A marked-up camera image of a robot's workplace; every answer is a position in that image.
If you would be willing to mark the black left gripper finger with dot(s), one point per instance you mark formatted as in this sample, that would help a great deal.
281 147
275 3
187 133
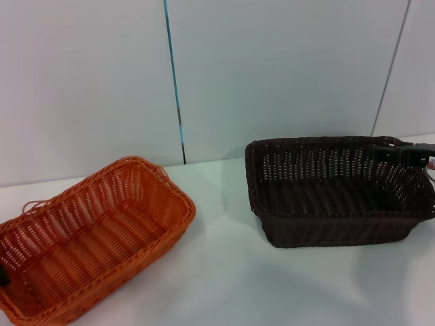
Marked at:
3 275

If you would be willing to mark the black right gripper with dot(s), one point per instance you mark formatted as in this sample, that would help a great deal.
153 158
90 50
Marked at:
430 153

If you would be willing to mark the orange woven plastic basket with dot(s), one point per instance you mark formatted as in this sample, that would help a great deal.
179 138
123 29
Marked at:
95 244

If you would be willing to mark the dark brown woven basket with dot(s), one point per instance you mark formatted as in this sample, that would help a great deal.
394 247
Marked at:
323 231

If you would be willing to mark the gray wall seam strip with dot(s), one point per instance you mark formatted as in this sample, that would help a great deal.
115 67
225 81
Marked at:
391 68

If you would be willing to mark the blue wall seam strip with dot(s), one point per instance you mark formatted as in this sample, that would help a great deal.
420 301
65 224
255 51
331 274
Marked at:
173 68

